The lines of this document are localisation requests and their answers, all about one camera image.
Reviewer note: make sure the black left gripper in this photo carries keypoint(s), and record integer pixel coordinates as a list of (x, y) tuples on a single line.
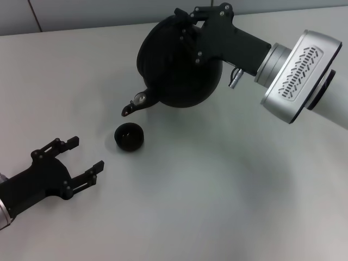
[(40, 176)]

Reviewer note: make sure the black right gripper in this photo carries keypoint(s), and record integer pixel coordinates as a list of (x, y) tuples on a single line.
[(231, 43)]

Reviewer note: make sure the black round teapot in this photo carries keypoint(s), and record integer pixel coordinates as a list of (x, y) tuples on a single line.
[(176, 87)]

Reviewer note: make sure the small black teacup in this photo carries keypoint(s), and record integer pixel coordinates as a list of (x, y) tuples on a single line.
[(129, 140)]

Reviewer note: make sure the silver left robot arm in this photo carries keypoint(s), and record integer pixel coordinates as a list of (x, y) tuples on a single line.
[(5, 214)]

